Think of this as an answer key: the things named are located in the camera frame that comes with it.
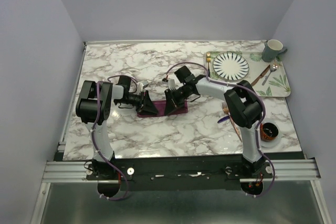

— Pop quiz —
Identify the white saucer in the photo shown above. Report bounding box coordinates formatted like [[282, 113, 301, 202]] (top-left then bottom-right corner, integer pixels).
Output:
[[260, 131, 283, 148]]

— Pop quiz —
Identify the leaf pattern serving tray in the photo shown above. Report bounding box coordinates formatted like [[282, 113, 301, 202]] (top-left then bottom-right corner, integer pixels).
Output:
[[209, 51, 291, 98]]

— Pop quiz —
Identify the rose gold fork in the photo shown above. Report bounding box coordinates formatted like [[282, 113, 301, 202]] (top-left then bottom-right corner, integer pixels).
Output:
[[222, 101, 242, 142]]

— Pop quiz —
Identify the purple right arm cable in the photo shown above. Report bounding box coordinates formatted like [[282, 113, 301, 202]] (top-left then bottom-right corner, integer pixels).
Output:
[[164, 62, 276, 198]]

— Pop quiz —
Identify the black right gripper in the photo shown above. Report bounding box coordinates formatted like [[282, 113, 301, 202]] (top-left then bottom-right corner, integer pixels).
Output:
[[164, 84, 190, 115]]

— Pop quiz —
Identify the gold spoon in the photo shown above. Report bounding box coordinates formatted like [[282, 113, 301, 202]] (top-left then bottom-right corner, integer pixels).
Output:
[[206, 52, 211, 76]]

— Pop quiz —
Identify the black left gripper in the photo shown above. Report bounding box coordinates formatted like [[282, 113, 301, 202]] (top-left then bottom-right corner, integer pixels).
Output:
[[115, 90, 158, 116]]

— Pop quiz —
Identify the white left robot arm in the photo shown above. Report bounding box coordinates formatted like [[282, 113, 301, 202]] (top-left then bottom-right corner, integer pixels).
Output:
[[76, 75, 159, 179]]

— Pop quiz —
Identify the purple handled knife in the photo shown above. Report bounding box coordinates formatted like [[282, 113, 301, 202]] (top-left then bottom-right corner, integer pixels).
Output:
[[217, 115, 230, 123]]

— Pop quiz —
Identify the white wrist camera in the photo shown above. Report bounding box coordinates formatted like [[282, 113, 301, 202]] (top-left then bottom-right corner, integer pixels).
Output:
[[168, 79, 176, 90], [138, 80, 149, 91]]

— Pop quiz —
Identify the purple satin napkin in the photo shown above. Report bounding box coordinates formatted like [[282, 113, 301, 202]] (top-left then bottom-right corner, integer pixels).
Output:
[[137, 100, 188, 118]]

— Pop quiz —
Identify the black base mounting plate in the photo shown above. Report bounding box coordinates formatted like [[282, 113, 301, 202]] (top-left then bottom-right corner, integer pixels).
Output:
[[87, 154, 272, 191]]

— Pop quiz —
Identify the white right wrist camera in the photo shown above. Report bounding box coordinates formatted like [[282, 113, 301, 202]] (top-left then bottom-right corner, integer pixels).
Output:
[[168, 79, 176, 90]]

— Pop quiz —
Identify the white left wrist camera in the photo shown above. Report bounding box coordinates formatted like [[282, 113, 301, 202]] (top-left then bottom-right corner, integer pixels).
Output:
[[138, 80, 149, 91]]

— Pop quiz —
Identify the round table cable hole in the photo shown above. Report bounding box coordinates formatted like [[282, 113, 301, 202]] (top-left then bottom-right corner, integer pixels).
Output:
[[260, 122, 279, 142]]

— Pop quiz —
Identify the striped white blue plate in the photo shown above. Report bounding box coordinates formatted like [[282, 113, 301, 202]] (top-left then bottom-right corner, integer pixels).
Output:
[[212, 52, 249, 81]]

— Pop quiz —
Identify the silver spoon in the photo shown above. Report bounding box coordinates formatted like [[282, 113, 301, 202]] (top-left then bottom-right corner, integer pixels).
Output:
[[262, 64, 278, 86]]

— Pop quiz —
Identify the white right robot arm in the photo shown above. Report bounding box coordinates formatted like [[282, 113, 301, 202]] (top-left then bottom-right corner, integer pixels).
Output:
[[162, 66, 266, 178]]

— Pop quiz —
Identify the grey green mug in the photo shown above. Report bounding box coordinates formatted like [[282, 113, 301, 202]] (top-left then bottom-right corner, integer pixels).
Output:
[[261, 39, 287, 62]]

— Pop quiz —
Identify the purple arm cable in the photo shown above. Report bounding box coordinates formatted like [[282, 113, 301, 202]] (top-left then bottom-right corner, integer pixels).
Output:
[[90, 76, 140, 201], [164, 62, 276, 198]]

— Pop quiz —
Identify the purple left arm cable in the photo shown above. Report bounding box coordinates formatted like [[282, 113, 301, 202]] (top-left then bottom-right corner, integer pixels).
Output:
[[90, 76, 140, 201]]

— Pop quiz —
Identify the brown handled knife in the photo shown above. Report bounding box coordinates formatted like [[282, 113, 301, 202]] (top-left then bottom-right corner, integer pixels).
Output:
[[251, 65, 270, 87]]

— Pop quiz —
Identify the aluminium frame rail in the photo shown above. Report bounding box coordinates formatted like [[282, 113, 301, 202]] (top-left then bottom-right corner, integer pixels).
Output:
[[42, 158, 321, 183]]

